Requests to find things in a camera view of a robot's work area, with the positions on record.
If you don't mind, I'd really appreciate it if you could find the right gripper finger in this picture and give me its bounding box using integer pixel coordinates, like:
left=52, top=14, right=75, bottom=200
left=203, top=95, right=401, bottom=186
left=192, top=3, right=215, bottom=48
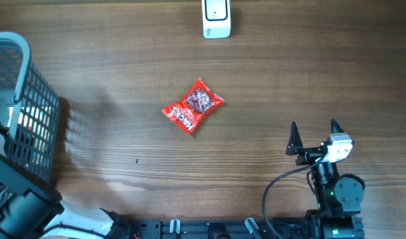
left=330, top=119, right=345, bottom=133
left=286, top=121, right=304, bottom=155

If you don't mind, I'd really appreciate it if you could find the red candy bag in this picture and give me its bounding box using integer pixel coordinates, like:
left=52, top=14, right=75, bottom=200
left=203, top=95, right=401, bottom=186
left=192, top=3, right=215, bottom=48
left=162, top=78, right=225, bottom=134

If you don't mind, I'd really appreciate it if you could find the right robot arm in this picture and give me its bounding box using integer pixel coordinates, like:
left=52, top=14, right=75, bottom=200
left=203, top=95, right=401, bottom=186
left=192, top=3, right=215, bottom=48
left=286, top=119, right=365, bottom=238

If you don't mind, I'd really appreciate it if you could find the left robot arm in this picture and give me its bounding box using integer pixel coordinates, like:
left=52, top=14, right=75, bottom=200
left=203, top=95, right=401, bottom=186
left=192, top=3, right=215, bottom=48
left=0, top=121, right=131, bottom=239

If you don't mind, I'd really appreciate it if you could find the white barcode scanner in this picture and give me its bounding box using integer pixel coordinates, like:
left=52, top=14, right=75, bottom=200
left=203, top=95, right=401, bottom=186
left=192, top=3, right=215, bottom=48
left=201, top=0, right=231, bottom=39

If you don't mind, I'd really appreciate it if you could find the grey plastic shopping basket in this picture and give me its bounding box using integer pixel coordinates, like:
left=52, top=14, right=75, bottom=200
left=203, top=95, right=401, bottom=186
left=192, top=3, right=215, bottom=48
left=0, top=32, right=61, bottom=181

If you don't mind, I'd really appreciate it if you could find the snack packet in basket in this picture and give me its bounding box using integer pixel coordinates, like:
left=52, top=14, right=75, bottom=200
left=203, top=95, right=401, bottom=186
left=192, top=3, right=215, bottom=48
left=12, top=106, right=53, bottom=167

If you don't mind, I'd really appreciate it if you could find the black camera cable right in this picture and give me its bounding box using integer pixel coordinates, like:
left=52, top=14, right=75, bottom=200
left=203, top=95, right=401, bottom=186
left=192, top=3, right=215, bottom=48
left=262, top=153, right=328, bottom=239

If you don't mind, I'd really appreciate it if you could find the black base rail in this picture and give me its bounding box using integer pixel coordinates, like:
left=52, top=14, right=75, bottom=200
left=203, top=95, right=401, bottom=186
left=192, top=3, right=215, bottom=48
left=129, top=217, right=366, bottom=239

